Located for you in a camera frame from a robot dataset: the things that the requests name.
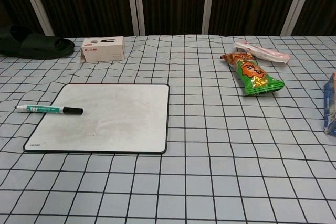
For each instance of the dark green slipper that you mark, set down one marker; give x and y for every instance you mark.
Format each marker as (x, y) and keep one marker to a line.
(31, 45)

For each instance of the blue orange biscuit box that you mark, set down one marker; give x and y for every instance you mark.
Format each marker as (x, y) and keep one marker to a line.
(331, 108)

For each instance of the small white cardboard box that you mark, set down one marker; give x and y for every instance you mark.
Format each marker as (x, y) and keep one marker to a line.
(102, 51)

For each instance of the white partition frame post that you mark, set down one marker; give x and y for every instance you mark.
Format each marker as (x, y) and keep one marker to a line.
(35, 3)
(209, 3)
(295, 3)
(136, 3)

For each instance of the green orange snack bag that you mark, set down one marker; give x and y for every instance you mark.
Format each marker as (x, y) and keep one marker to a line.
(254, 77)

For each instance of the pink white plastic packet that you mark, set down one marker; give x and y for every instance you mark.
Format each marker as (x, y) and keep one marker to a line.
(262, 52)

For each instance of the white drawing board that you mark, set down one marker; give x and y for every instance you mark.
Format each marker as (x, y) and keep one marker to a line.
(105, 124)

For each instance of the green whiteboard marker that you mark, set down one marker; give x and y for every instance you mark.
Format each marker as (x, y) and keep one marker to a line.
(47, 109)

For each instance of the grid pattern tablecloth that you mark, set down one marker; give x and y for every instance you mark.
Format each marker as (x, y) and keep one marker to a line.
(210, 155)

